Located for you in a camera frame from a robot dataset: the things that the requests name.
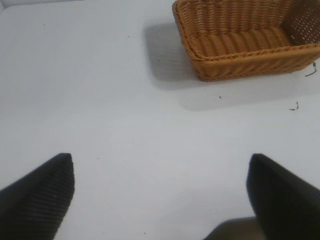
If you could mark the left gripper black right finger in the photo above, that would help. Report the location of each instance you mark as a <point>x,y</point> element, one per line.
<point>285,200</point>

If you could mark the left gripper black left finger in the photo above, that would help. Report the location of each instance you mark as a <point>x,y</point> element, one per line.
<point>35,200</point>

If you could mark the brown wicker basket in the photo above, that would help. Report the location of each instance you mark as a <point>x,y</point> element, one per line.
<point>240,37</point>

